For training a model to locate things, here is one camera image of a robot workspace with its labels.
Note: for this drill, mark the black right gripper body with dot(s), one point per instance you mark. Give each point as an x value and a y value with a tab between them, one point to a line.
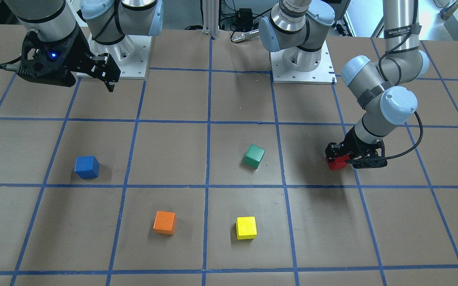
78	50

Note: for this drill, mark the green wooden block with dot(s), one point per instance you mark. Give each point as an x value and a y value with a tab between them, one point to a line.
253	156

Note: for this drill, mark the blue wooden block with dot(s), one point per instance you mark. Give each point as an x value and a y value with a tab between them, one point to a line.
86	167

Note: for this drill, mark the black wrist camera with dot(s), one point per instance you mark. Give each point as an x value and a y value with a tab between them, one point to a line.
375	158
46	62

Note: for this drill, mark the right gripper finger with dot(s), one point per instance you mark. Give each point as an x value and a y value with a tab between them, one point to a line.
110	86

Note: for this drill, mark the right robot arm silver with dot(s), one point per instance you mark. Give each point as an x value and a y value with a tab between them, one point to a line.
95	41

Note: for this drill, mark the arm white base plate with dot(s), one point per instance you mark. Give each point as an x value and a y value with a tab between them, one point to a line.
288	73
133	59

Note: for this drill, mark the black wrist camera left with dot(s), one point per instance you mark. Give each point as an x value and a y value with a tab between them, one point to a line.
375	158

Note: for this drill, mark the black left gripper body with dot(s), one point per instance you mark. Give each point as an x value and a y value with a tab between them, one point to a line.
352	145

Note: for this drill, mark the orange wooden block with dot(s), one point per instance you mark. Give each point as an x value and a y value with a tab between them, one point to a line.
165	223

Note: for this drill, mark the red wooden block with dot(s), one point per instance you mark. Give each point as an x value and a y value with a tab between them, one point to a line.
337	163

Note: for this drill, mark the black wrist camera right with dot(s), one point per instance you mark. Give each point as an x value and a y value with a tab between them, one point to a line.
46	62

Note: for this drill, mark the aluminium frame post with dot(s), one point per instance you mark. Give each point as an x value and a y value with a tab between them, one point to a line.
210	17

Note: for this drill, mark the yellow wooden block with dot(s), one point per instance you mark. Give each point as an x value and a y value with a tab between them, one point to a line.
246	228

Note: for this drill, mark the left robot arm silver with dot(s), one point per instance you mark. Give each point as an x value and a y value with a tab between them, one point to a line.
299	28

